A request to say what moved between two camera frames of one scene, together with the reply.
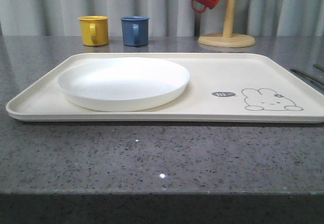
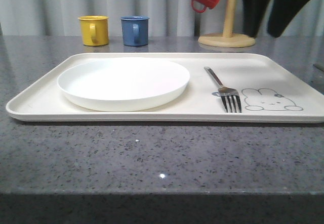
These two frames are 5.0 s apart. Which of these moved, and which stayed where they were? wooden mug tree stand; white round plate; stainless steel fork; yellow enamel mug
Moved: stainless steel fork
Stayed: white round plate; yellow enamel mug; wooden mug tree stand
